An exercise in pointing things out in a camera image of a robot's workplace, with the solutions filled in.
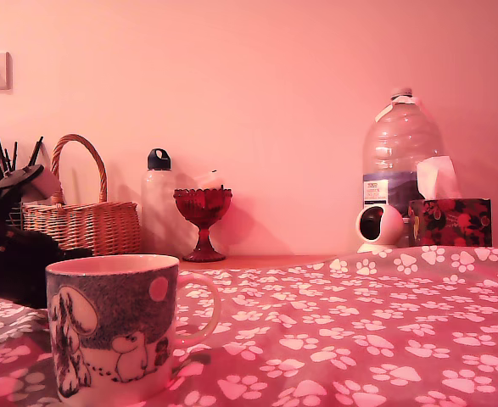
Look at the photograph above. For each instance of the thin black chopstick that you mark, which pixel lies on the thin black chopstick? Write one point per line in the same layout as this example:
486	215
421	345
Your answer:
36	150
14	157

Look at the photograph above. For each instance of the cartoon print ceramic mug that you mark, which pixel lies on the cartoon print ceramic mug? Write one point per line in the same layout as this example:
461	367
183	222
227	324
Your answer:
119	297

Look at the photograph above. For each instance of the white bottle with black cap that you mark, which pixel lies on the white bottle with black cap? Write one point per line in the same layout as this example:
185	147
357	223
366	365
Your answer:
157	199

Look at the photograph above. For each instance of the red glass goblet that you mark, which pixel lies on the red glass goblet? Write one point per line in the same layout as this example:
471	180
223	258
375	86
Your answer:
204	207

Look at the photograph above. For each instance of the white candle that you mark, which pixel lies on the white candle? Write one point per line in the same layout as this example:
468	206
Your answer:
210	180

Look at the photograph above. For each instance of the paw print cloth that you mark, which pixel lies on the paw print cloth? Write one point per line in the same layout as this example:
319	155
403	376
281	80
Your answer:
359	339

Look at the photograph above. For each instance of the large clear water bottle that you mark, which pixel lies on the large clear water bottle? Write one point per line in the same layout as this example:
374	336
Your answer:
401	140

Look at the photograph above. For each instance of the white tissue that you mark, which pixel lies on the white tissue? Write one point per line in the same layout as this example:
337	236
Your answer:
433	178

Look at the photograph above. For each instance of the floral tissue box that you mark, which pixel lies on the floral tissue box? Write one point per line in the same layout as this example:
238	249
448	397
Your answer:
452	220

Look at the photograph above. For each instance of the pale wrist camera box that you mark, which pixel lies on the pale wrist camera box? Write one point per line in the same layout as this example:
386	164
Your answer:
40	186

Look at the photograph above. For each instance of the small white round camera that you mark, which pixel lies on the small white round camera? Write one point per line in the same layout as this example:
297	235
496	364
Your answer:
390	224

